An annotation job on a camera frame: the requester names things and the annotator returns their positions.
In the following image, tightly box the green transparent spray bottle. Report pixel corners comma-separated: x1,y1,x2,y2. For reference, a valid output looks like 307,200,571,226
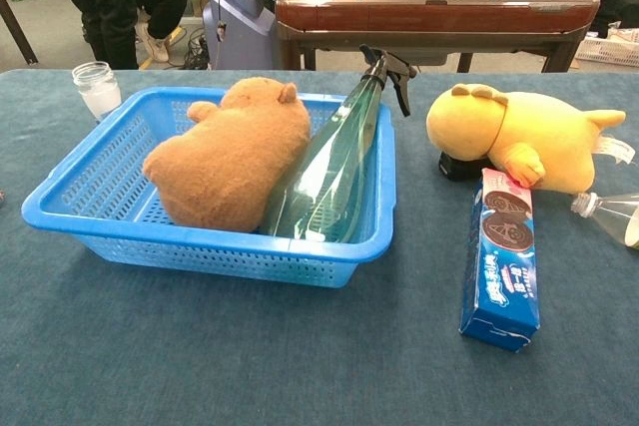
258,44,418,243

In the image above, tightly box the brown capybara plush toy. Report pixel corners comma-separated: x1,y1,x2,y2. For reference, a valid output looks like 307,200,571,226
142,76,314,233

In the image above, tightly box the lilac robot base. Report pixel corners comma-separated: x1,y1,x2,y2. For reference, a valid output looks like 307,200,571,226
202,0,281,71

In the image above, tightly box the blue plastic mesh basket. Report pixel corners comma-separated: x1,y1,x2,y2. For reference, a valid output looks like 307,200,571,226
20,86,398,290

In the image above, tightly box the white perforated plastic tray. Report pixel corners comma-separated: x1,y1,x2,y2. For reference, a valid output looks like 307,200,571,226
573,29,639,68

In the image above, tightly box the small black box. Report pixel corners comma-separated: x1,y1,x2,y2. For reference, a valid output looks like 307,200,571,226
437,150,495,183

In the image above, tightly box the brown mahjong table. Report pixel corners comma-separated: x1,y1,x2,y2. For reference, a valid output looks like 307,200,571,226
274,0,602,73

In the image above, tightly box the blue table cloth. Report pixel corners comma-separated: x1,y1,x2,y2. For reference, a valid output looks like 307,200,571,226
0,69,639,426

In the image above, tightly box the blue Oreo cookie box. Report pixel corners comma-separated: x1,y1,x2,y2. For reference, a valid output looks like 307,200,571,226
457,168,542,353

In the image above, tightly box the yellow duck plush toy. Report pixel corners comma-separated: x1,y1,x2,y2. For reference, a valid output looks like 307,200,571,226
425,83,638,197

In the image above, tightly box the small glass jar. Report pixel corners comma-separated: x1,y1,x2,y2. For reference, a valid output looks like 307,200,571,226
71,60,123,123

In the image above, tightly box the clear plastic drink bottle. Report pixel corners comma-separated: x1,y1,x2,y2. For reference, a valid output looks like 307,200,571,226
570,191,639,251

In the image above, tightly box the dark wooden table leg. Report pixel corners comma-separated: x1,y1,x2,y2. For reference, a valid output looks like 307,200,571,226
0,0,40,67

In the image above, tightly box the black bag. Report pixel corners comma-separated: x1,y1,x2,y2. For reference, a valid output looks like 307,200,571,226
596,0,639,41

